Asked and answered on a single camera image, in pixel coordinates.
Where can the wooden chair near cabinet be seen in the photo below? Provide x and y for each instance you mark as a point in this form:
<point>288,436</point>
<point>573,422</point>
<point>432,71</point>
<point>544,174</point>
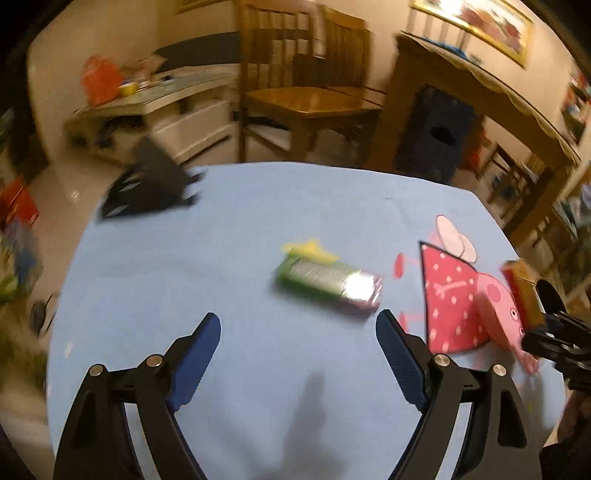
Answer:
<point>303,70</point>

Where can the green purple gum pack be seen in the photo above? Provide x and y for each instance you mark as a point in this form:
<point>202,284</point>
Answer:
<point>336,281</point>

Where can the blue cartoon pig tablecloth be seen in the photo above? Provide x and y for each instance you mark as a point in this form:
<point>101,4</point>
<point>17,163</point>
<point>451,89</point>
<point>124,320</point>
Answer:
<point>298,387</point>

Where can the red bag under table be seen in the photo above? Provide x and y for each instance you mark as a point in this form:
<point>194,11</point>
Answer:
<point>471,151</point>

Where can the wooden dining table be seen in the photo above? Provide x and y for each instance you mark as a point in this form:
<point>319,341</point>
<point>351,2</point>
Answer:
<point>419,64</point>

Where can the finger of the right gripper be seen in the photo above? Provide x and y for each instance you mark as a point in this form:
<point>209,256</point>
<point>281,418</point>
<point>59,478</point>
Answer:
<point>551,302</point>

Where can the orange plastic bag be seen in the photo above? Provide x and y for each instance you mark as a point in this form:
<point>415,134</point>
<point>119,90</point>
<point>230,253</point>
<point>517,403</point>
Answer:
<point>101,79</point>

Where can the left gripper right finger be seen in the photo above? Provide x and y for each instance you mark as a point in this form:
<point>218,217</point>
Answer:
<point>497,443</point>

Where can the black phone stand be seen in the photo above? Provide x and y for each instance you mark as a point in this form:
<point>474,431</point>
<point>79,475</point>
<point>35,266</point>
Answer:
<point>153,183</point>

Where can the red cigarette box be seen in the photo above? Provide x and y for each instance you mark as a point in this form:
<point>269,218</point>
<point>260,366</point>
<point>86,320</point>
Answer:
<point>522,280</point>

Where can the blue plastic stool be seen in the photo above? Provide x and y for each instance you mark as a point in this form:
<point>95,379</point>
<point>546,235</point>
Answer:
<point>435,135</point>

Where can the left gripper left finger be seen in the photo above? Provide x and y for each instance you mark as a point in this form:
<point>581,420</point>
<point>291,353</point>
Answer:
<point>96,441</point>

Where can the white low tv cabinet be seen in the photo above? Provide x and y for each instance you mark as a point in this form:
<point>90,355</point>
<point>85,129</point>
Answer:
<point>187,111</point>

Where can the flower framed painting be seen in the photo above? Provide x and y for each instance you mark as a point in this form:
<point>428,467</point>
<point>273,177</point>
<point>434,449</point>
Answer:
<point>496,23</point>

